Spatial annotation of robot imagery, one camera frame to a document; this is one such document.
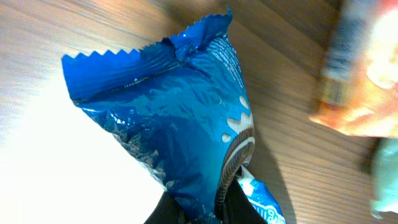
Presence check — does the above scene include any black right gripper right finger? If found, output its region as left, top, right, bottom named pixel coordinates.
left=222, top=179, right=267, bottom=224

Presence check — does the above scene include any small orange snack box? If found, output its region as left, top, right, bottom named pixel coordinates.
left=310, top=0, right=397, bottom=138

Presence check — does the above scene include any blue Oreo cookie pack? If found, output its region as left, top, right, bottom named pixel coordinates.
left=62, top=12, right=285, bottom=223

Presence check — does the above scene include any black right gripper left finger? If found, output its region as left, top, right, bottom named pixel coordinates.
left=144, top=192, right=187, bottom=224

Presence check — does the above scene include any teal green snack packet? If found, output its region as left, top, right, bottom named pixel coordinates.
left=371, top=138, right=397, bottom=219

